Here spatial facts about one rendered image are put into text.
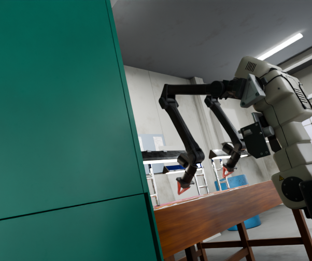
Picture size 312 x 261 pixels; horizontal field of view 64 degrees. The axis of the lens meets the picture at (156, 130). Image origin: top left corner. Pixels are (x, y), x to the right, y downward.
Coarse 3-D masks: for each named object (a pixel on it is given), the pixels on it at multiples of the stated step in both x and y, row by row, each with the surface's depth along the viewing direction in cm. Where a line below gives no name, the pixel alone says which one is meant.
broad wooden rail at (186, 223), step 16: (224, 192) 145; (240, 192) 156; (256, 192) 171; (272, 192) 188; (160, 208) 116; (176, 208) 113; (192, 208) 120; (208, 208) 129; (224, 208) 139; (240, 208) 150; (256, 208) 163; (160, 224) 103; (176, 224) 110; (192, 224) 116; (208, 224) 124; (224, 224) 134; (160, 240) 100; (176, 240) 106; (192, 240) 113
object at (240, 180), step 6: (222, 180) 475; (228, 180) 469; (234, 180) 466; (240, 180) 467; (246, 180) 475; (216, 186) 490; (222, 186) 474; (234, 186) 463; (258, 216) 460; (246, 222) 446; (252, 222) 447; (258, 222) 452; (228, 228) 469; (234, 228) 454; (246, 228) 444
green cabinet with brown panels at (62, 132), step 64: (0, 0) 84; (64, 0) 104; (0, 64) 77; (64, 64) 93; (0, 128) 70; (64, 128) 84; (128, 128) 104; (0, 192) 65; (64, 192) 77; (128, 192) 93
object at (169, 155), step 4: (144, 152) 156; (148, 152) 158; (152, 152) 160; (156, 152) 163; (160, 152) 165; (164, 152) 168; (168, 152) 171; (172, 152) 173; (176, 152) 176; (180, 152) 180; (184, 152) 182; (144, 156) 151; (148, 156) 154; (152, 156) 156; (156, 156) 158; (160, 156) 161; (164, 156) 163; (168, 156) 166; (172, 156) 169; (176, 156) 171; (144, 160) 150; (148, 160) 152; (152, 160) 155; (156, 160) 157; (160, 160) 160
